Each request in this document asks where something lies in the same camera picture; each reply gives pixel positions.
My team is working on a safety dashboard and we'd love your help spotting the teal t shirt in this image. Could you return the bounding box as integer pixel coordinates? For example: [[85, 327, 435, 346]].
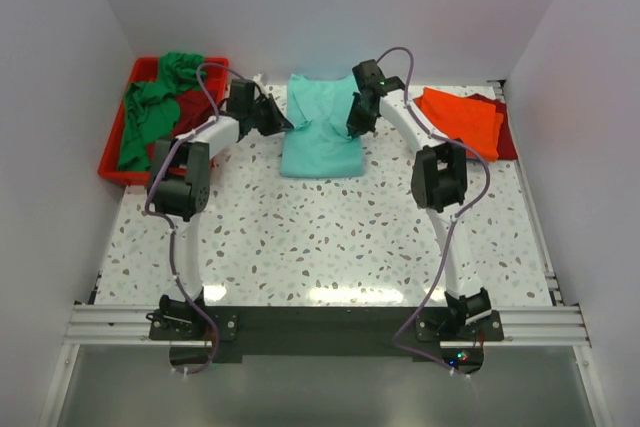
[[280, 75, 365, 179]]

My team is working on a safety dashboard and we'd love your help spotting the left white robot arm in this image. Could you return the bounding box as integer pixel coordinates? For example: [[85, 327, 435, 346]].
[[145, 73, 294, 305]]

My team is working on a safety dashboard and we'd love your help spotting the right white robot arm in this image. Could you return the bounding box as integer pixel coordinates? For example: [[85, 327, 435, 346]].
[[346, 59, 492, 340]]

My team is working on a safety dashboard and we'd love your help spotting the dark red t shirt in bin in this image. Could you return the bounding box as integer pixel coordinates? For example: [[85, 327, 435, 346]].
[[147, 82, 226, 159]]

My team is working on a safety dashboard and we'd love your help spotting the green t shirt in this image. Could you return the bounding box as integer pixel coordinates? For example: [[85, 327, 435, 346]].
[[117, 52, 205, 172]]

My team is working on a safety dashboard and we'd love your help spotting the orange folded t shirt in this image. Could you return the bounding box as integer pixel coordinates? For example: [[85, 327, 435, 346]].
[[414, 87, 506, 162]]

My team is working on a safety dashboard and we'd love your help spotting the dark red folded t shirt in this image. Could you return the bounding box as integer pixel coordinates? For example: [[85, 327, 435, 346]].
[[469, 94, 518, 161]]

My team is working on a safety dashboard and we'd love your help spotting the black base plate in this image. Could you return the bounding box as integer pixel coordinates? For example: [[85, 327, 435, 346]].
[[146, 301, 505, 373]]

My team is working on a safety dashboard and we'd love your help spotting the aluminium rail frame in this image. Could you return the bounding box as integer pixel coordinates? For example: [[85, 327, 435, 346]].
[[37, 78, 614, 427]]

